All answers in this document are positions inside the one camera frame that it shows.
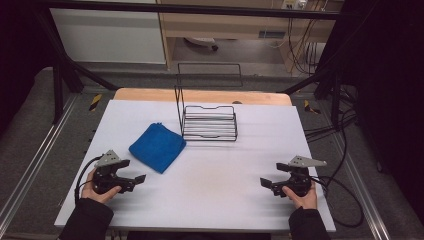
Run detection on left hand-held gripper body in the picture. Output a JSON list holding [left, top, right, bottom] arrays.
[[91, 149, 138, 196]]

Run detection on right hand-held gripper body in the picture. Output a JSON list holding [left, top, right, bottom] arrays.
[[270, 155, 328, 198]]

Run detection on blue towel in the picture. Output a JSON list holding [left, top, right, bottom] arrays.
[[128, 122, 187, 175]]

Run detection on black wire rack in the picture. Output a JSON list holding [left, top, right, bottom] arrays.
[[173, 62, 244, 142]]

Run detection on person's left hand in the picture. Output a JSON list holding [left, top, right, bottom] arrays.
[[80, 168, 123, 205]]

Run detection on person's right hand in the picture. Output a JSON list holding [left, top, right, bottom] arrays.
[[281, 182, 319, 211]]

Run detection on white foam board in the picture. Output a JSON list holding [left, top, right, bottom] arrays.
[[54, 99, 337, 233]]

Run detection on yellow black tape marker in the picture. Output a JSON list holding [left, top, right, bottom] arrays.
[[88, 93, 103, 112], [303, 99, 321, 115]]

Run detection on white cabinet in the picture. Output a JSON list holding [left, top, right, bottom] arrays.
[[49, 8, 167, 65]]

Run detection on black curtain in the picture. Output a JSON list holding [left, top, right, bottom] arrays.
[[328, 0, 424, 214], [0, 0, 56, 134]]

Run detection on white power strip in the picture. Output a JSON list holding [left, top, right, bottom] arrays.
[[184, 36, 220, 52], [281, 0, 308, 11]]

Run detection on light wooden desk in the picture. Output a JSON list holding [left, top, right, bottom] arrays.
[[157, 0, 345, 73]]

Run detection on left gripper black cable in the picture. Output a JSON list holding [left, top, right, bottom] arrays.
[[74, 155, 103, 204]]

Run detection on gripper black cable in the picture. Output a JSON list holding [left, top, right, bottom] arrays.
[[74, 155, 103, 204], [310, 175, 365, 229]]

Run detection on bundle of black floor cables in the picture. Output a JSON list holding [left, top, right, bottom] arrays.
[[303, 83, 359, 188]]

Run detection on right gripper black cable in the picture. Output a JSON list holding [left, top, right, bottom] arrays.
[[310, 175, 365, 229]]

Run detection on aluminium floor rail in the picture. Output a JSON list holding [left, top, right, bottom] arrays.
[[331, 131, 392, 240], [0, 94, 80, 229]]

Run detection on black metal frame post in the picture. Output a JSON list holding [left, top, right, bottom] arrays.
[[282, 19, 364, 129], [34, 8, 120, 125]]

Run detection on hanging cables under desk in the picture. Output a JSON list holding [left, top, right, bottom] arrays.
[[287, 18, 323, 75]]

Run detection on black metal frame bar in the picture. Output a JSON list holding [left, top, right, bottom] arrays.
[[39, 0, 342, 21]]

